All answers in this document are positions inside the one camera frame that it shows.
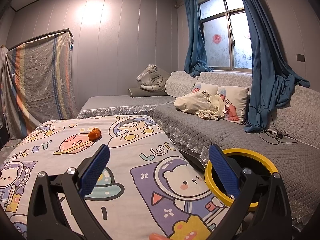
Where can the striped grey draped sheet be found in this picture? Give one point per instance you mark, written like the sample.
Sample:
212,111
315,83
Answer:
36,83

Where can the blue curtain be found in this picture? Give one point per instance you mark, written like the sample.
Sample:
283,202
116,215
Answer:
273,80
196,57

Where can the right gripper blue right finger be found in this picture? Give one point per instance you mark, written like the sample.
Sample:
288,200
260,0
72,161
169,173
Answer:
228,177

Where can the baby print pillow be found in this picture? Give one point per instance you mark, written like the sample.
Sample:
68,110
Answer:
201,87
235,101

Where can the dark wall switch plate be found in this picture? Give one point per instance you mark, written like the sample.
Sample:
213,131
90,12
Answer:
300,57

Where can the grey bolster cushion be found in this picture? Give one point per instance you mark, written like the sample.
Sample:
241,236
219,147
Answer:
138,92

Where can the right hand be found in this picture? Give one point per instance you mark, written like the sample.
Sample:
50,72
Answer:
155,236

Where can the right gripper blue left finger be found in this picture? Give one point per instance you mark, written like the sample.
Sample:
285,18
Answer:
90,173

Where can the white tiger plush toy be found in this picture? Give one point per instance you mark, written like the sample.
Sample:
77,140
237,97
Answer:
153,78

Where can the cream crumpled blanket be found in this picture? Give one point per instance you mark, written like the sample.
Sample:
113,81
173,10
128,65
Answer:
202,104

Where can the yellow rimmed trash bin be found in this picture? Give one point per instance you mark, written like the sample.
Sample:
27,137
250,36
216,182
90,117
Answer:
246,159

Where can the left blue curtain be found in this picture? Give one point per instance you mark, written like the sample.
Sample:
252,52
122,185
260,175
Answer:
196,57

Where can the window with frosted glass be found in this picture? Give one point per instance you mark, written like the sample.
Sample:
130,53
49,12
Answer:
226,35

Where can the small orange peel piece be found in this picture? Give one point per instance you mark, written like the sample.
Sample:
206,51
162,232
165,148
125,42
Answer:
94,134

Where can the grey hanging cloth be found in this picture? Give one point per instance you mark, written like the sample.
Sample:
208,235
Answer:
3,54

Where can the right blue curtain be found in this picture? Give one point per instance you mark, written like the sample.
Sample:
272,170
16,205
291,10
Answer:
273,80

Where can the cartoon space print sheet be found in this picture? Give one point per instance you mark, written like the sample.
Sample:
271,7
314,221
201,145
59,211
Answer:
147,185

